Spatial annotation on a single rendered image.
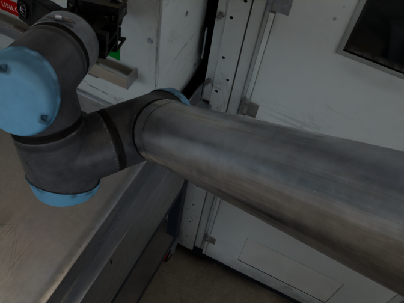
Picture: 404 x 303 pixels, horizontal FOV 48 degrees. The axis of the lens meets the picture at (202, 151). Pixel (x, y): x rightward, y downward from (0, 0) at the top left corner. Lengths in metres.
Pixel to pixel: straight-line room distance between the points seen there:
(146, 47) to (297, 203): 0.62
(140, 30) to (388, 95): 0.50
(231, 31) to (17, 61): 0.59
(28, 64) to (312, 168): 0.33
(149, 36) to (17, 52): 0.37
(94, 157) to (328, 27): 0.52
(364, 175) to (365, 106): 0.72
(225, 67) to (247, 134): 0.69
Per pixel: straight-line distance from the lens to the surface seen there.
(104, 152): 0.61
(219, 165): 0.41
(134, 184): 0.97
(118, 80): 0.92
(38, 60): 0.54
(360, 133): 1.06
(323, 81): 0.99
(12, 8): 1.07
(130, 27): 0.88
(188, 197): 1.56
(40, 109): 0.53
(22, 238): 0.98
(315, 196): 0.31
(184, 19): 0.94
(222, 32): 1.03
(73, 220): 0.98
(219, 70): 1.10
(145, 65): 0.92
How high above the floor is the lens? 1.71
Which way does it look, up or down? 53 degrees down
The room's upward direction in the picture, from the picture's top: 11 degrees clockwise
